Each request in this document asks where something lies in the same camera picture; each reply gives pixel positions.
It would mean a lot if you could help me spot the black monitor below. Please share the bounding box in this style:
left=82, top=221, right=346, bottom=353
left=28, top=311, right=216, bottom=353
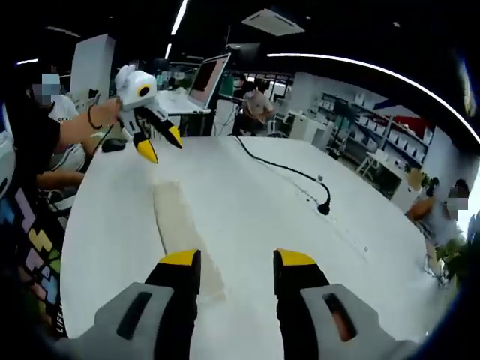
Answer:
left=226, top=42, right=262, bottom=64

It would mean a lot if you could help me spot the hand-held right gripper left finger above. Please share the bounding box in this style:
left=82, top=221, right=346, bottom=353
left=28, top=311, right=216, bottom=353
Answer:
left=55, top=248, right=202, bottom=360

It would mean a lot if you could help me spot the black bead bracelet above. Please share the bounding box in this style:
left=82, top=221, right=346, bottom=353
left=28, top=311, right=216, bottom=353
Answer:
left=87, top=104, right=104, bottom=131

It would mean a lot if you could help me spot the person's left hand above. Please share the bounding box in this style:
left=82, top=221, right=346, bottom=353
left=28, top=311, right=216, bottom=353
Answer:
left=99, top=97, right=125, bottom=124

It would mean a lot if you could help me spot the open silver laptop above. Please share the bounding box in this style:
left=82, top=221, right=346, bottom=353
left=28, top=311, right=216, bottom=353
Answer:
left=157, top=52, right=232, bottom=116

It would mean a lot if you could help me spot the black computer mouse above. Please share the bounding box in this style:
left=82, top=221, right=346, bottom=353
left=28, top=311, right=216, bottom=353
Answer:
left=101, top=139, right=128, bottom=154

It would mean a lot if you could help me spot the shelf with white bins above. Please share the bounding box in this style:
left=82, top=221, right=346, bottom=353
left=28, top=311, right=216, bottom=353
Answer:
left=318, top=93, right=433, bottom=167

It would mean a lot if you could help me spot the ceiling air conditioner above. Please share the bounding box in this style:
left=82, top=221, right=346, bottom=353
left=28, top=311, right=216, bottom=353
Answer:
left=241, top=7, right=306, bottom=37

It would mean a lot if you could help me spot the beige cutlery case lid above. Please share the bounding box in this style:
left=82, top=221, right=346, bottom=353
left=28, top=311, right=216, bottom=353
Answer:
left=152, top=181, right=228, bottom=302

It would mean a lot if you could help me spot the black power cable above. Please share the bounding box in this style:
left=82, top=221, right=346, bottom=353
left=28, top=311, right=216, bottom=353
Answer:
left=234, top=135, right=332, bottom=217

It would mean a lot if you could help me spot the long ceiling light strip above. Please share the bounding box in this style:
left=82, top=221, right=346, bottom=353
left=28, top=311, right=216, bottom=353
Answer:
left=266, top=52, right=480, bottom=146

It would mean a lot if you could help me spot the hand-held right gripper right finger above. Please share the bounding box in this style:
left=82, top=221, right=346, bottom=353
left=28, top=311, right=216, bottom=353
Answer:
left=272, top=248, right=417, bottom=360

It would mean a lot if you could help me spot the colourful printed cloth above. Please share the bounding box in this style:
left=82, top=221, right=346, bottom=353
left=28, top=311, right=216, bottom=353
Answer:
left=0, top=187, right=71, bottom=338

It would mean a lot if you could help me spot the white table socket panel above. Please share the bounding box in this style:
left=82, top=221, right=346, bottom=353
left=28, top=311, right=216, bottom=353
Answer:
left=295, top=183, right=372, bottom=254

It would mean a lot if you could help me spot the green potted plant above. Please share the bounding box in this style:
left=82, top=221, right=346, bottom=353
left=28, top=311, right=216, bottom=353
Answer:
left=427, top=212, right=480, bottom=287

